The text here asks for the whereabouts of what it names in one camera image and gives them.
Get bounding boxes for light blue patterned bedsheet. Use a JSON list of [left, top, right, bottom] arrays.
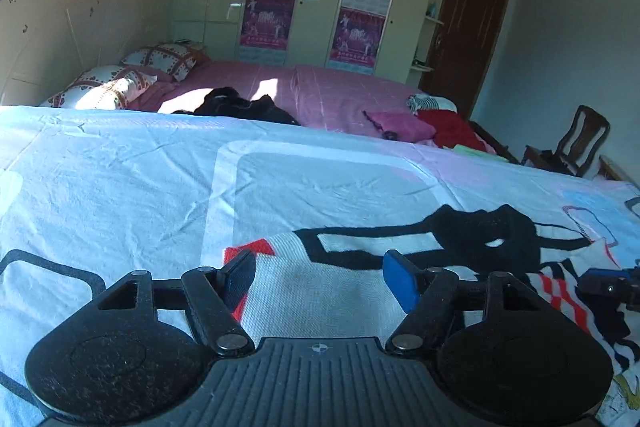
[[0, 104, 640, 427]]

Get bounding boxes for patterned pillow near headboard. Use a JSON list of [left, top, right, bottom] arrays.
[[40, 65, 157, 110]]

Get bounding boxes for red folded garment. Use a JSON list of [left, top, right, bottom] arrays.
[[416, 109, 486, 152]]

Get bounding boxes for black garment on bed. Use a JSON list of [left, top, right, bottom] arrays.
[[177, 87, 298, 126]]

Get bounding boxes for magenta folded garment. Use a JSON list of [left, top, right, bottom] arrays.
[[362, 112, 436, 143]]

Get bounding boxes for lower right pink poster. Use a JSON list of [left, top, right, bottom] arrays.
[[326, 8, 385, 75]]

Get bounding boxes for beige rounded headboard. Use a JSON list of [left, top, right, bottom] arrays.
[[0, 0, 165, 105]]

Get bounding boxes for white patterned garment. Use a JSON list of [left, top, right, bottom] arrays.
[[407, 92, 458, 115]]

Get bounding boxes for striped knit children's sweater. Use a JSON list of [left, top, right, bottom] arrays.
[[221, 204, 640, 427]]

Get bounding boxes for lower left pink poster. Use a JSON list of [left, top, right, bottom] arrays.
[[240, 0, 295, 51]]

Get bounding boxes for dark wooden chair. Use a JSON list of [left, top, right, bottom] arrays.
[[521, 105, 611, 178]]

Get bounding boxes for dark brown wooden door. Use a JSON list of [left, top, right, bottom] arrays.
[[419, 0, 509, 119]]

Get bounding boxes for pink bed cover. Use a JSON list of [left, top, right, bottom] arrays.
[[127, 58, 497, 153]]

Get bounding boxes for patterned pillow by wardrobe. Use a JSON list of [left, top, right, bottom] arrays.
[[120, 40, 210, 82]]

